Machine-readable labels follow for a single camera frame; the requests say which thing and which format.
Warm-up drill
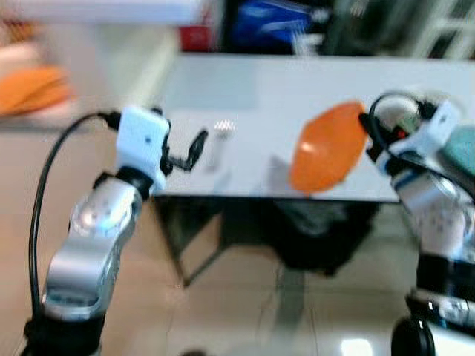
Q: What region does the orange plate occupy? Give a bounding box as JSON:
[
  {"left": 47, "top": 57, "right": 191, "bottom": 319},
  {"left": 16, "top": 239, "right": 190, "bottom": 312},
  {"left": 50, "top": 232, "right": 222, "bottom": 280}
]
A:
[{"left": 289, "top": 101, "right": 370, "bottom": 196}]

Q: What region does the teal plate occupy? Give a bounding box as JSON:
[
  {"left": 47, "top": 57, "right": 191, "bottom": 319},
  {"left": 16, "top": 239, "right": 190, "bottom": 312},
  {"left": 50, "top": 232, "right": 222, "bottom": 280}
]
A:
[{"left": 443, "top": 125, "right": 475, "bottom": 177}]

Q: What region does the red box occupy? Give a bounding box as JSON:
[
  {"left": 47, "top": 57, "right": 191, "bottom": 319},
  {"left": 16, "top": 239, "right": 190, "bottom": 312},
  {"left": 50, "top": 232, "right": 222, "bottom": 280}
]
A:
[{"left": 178, "top": 24, "right": 220, "bottom": 53}]

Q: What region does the black bag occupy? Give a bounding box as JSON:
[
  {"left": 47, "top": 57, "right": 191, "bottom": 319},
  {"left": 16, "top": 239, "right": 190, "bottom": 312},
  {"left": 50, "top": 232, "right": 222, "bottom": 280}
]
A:
[{"left": 273, "top": 199, "right": 381, "bottom": 274}]

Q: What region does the white rack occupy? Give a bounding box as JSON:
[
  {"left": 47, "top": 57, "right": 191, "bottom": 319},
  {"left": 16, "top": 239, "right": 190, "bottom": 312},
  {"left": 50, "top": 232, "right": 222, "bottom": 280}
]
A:
[{"left": 410, "top": 0, "right": 475, "bottom": 62}]

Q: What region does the blue bag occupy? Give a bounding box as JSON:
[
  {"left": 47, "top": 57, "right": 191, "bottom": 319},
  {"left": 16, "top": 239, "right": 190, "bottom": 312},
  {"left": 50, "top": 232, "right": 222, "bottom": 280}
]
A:
[{"left": 227, "top": 0, "right": 315, "bottom": 54}]

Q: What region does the orange cushion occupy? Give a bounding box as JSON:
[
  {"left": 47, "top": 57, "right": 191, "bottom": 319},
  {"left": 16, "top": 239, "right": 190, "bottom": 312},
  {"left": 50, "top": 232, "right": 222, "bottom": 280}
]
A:
[{"left": 0, "top": 65, "right": 73, "bottom": 118}]

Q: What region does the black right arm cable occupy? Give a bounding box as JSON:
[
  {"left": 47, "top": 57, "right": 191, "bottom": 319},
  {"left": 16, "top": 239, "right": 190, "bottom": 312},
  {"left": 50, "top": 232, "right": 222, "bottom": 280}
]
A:
[{"left": 367, "top": 90, "right": 475, "bottom": 198}]

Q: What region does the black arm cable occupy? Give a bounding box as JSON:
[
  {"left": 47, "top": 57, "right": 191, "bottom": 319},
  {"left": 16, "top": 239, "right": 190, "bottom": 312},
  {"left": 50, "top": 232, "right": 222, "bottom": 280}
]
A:
[
  {"left": 367, "top": 90, "right": 475, "bottom": 198},
  {"left": 27, "top": 111, "right": 122, "bottom": 327}
]

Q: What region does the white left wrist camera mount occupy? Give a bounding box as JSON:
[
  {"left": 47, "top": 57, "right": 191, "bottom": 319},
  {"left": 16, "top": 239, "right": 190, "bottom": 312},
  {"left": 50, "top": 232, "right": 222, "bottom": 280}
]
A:
[{"left": 117, "top": 105, "right": 171, "bottom": 191}]

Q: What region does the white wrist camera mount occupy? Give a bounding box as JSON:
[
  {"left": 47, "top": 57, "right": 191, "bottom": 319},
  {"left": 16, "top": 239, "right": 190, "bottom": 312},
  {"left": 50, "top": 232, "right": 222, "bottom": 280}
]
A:
[
  {"left": 386, "top": 101, "right": 462, "bottom": 161},
  {"left": 117, "top": 105, "right": 171, "bottom": 191}
]

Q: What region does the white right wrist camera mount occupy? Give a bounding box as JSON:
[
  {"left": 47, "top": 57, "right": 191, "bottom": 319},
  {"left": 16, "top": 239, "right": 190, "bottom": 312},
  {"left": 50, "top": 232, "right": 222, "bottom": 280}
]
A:
[{"left": 386, "top": 101, "right": 462, "bottom": 161}]

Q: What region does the dark metal table frame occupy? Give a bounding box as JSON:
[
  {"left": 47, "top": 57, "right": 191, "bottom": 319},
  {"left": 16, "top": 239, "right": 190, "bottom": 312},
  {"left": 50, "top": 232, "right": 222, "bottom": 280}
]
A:
[{"left": 151, "top": 196, "right": 231, "bottom": 289}]

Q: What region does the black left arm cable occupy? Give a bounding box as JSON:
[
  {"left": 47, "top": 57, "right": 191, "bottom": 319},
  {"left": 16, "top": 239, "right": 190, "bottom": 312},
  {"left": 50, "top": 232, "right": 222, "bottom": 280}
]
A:
[{"left": 27, "top": 111, "right": 122, "bottom": 327}]

